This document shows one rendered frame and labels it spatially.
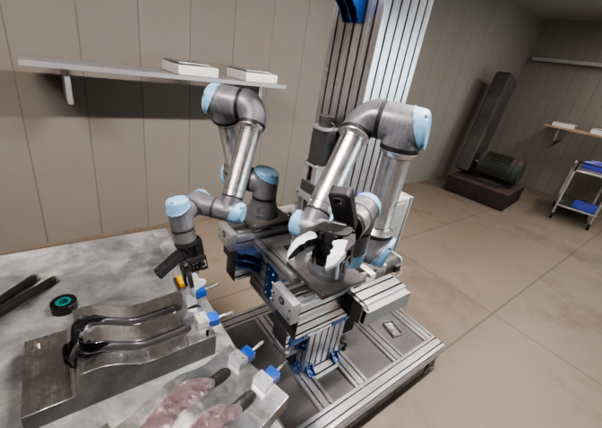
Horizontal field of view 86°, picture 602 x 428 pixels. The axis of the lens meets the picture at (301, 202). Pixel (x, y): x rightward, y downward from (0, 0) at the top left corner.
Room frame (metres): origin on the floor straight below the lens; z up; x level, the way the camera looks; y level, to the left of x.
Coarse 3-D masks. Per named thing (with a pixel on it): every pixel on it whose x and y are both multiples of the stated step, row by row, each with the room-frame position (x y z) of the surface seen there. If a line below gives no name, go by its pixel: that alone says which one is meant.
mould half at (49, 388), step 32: (160, 320) 0.80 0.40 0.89; (192, 320) 0.82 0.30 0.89; (32, 352) 0.63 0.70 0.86; (128, 352) 0.65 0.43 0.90; (160, 352) 0.68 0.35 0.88; (192, 352) 0.72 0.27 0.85; (32, 384) 0.54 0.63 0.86; (64, 384) 0.55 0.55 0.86; (96, 384) 0.56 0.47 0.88; (128, 384) 0.61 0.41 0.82; (32, 416) 0.47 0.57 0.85
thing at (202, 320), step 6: (198, 312) 0.83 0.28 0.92; (204, 312) 0.83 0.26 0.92; (210, 312) 0.85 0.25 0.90; (216, 312) 0.85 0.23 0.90; (228, 312) 0.87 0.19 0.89; (198, 318) 0.80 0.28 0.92; (204, 318) 0.81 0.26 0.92; (210, 318) 0.82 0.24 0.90; (216, 318) 0.83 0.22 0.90; (198, 324) 0.78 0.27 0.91; (204, 324) 0.79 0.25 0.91; (210, 324) 0.81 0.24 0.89; (216, 324) 0.82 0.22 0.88
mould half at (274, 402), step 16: (224, 352) 0.74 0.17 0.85; (208, 368) 0.67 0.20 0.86; (256, 368) 0.70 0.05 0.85; (176, 384) 0.58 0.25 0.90; (224, 384) 0.63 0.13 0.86; (240, 384) 0.64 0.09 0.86; (160, 400) 0.54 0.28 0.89; (208, 400) 0.56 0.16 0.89; (224, 400) 0.58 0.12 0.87; (256, 400) 0.60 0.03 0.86; (272, 400) 0.61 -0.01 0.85; (144, 416) 0.50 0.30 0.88; (192, 416) 0.51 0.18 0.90; (240, 416) 0.54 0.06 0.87; (256, 416) 0.56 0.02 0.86; (272, 416) 0.57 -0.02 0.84
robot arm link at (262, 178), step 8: (256, 168) 1.38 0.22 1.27; (264, 168) 1.41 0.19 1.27; (272, 168) 1.44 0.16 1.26; (256, 176) 1.36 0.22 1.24; (264, 176) 1.35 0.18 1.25; (272, 176) 1.37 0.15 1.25; (248, 184) 1.36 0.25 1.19; (256, 184) 1.35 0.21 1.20; (264, 184) 1.35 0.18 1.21; (272, 184) 1.36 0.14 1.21; (256, 192) 1.36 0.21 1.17; (264, 192) 1.35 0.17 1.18; (272, 192) 1.37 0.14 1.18
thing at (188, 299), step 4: (216, 284) 0.96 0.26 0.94; (184, 288) 0.90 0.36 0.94; (188, 288) 0.90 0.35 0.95; (200, 288) 0.92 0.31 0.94; (204, 288) 0.92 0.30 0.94; (208, 288) 0.94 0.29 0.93; (184, 292) 0.88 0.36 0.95; (188, 292) 0.88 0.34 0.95; (196, 292) 0.90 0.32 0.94; (200, 292) 0.90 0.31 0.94; (204, 292) 0.91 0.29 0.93; (184, 296) 0.88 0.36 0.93; (188, 296) 0.87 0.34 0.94; (192, 296) 0.88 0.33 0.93; (196, 296) 0.89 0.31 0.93; (200, 296) 0.90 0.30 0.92; (184, 300) 0.89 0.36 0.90; (188, 300) 0.87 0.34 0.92; (192, 300) 0.88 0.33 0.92; (196, 300) 0.89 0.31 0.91; (188, 304) 0.87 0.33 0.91; (192, 304) 0.87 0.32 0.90
